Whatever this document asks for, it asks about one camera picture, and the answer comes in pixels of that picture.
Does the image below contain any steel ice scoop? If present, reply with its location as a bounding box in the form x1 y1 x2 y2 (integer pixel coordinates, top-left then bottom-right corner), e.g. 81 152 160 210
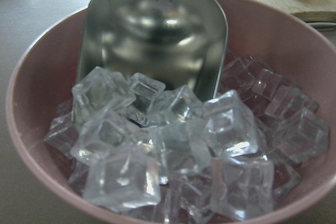
76 0 228 101

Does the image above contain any pile of clear ice cubes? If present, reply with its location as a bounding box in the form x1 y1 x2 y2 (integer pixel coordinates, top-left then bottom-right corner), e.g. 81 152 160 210
45 55 330 223

